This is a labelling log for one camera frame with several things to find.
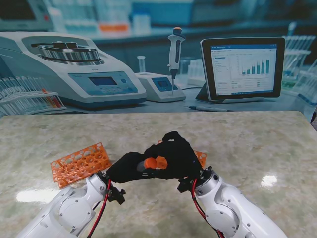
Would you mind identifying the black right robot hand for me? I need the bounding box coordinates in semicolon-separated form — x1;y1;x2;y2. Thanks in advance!
143;131;207;181

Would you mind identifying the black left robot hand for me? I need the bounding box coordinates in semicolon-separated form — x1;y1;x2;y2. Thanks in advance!
106;152;157;184

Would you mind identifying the orange tube cap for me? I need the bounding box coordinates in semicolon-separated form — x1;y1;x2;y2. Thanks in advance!
144;157;158;170

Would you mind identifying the orange test tube rack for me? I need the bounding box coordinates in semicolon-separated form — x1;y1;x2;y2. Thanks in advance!
155;140;208;171
50;142;111;189

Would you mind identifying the printed laboratory backdrop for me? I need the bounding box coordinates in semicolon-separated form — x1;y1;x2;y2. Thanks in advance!
0;0;317;129

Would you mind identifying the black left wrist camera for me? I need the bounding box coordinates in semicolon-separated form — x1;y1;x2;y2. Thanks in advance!
107;185;126;205

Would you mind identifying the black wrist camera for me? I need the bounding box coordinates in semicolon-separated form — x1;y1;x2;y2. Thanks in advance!
107;185;126;205
177;178;196;193

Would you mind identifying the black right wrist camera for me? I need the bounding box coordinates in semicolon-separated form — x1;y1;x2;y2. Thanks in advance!
177;178;196;193

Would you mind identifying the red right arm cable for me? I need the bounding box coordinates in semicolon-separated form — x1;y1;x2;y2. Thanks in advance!
192;178;225;238

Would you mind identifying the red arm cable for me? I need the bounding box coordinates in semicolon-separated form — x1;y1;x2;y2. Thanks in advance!
85;178;112;238
192;178;225;238

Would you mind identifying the red left arm cable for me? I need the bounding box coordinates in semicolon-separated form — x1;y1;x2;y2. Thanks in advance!
85;178;112;238

